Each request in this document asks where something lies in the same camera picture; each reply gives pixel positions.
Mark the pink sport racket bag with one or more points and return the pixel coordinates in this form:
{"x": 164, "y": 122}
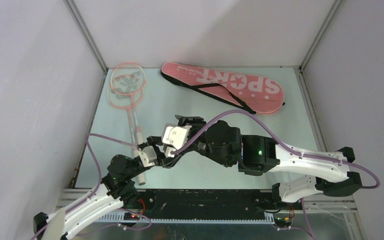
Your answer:
{"x": 255, "y": 94}

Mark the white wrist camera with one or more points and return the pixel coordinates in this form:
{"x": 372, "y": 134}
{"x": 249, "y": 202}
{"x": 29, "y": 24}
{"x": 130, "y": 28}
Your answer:
{"x": 148, "y": 156}
{"x": 174, "y": 137}

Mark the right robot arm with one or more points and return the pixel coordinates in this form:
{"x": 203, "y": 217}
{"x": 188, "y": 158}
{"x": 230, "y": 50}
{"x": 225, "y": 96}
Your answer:
{"x": 325, "y": 173}

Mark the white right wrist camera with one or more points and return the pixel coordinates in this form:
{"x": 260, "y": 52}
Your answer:
{"x": 174, "y": 137}

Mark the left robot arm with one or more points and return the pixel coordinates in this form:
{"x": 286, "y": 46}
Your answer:
{"x": 114, "y": 191}

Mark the aluminium front frame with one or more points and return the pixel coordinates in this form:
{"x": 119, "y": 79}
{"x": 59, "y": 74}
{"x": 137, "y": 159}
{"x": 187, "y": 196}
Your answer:
{"x": 325, "y": 213}

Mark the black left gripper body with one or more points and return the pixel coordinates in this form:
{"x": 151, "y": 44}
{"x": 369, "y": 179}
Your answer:
{"x": 160, "y": 160}

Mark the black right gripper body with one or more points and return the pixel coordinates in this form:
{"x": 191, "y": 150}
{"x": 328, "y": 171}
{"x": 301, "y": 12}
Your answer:
{"x": 200, "y": 146}

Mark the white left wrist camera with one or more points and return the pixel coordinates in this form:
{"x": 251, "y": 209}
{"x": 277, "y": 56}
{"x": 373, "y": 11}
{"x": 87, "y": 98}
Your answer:
{"x": 148, "y": 156}

